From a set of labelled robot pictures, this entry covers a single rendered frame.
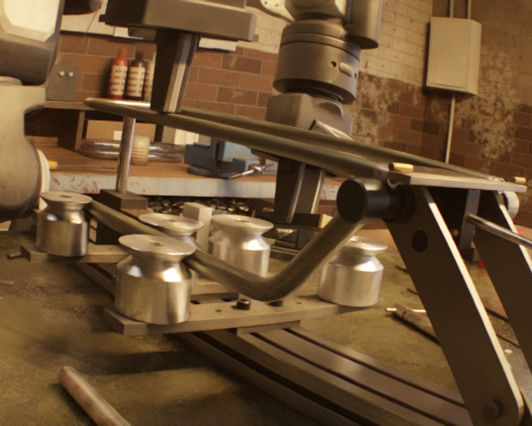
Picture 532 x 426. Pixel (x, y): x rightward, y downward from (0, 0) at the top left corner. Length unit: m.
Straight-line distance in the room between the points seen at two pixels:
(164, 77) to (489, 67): 3.43
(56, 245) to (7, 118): 0.32
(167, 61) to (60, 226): 0.16
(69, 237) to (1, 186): 0.28
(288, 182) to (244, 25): 0.23
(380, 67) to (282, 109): 3.10
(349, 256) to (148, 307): 0.18
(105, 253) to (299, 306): 0.18
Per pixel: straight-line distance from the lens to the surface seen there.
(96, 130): 2.60
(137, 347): 0.51
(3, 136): 0.85
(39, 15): 0.90
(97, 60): 2.79
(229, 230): 0.55
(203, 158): 2.24
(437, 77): 3.94
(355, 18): 0.73
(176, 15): 0.48
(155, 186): 2.04
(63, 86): 2.57
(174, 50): 0.49
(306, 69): 0.70
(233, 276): 0.41
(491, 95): 3.84
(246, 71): 3.18
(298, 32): 0.72
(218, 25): 0.50
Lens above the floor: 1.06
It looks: 8 degrees down
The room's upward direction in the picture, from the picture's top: 8 degrees clockwise
